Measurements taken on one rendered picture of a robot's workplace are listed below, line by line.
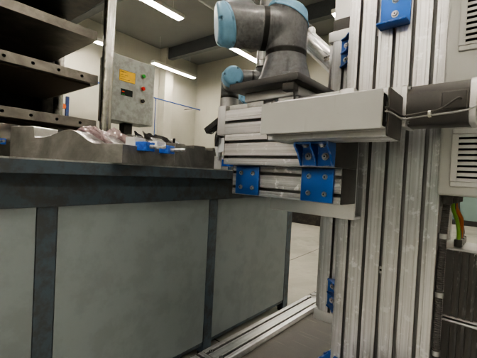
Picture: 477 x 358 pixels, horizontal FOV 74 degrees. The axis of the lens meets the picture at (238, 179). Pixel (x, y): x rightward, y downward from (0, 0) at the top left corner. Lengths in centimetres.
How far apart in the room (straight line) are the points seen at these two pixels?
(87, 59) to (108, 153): 795
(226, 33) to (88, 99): 787
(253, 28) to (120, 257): 80
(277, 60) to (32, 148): 84
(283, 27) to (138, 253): 83
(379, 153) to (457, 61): 27
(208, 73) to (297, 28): 987
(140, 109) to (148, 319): 136
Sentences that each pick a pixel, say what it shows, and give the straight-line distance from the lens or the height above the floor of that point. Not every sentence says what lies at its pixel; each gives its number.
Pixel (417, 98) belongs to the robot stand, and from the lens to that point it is 75.
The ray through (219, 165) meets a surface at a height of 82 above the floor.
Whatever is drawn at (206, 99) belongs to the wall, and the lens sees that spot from 1059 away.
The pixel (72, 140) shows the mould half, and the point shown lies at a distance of 111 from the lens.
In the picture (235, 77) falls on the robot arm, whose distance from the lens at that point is 120.
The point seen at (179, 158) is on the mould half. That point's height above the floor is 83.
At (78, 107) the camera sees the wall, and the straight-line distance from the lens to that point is 856.
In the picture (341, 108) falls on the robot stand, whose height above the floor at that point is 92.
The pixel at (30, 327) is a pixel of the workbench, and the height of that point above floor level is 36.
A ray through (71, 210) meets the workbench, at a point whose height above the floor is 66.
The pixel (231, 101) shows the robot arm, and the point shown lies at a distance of 130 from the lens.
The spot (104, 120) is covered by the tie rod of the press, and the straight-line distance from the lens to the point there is 191.
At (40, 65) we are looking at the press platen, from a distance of 190.
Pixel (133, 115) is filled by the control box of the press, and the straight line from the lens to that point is 215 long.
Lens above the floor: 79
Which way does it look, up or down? 1 degrees down
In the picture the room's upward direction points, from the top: 3 degrees clockwise
